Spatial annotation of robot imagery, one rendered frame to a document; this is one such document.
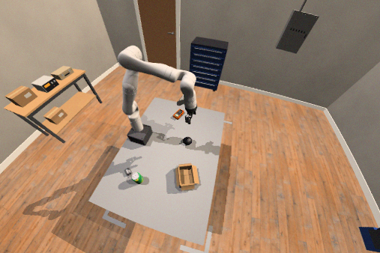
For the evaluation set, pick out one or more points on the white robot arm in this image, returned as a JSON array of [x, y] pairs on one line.
[[130, 59]]

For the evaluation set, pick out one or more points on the orange multimeter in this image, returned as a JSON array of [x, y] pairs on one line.
[[178, 114]]

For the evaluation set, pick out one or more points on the brown cardboard box with flaps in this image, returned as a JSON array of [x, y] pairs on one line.
[[186, 176]]

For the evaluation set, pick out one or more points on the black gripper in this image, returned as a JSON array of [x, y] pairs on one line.
[[190, 112]]

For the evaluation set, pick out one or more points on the green drink can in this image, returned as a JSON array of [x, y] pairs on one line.
[[136, 177]]

